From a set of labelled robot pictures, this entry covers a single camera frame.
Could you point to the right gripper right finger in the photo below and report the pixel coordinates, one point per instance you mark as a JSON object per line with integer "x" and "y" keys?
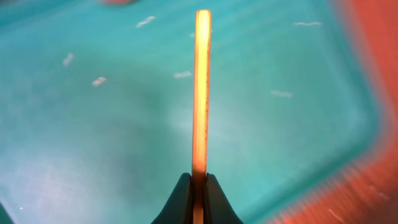
{"x": 217, "y": 209}

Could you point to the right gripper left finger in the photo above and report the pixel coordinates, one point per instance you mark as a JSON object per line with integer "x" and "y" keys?
{"x": 178, "y": 209}

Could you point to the wooden chopstick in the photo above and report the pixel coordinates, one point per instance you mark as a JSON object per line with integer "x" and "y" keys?
{"x": 200, "y": 110}

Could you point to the teal serving tray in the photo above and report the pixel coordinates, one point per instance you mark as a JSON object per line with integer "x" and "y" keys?
{"x": 97, "y": 105}

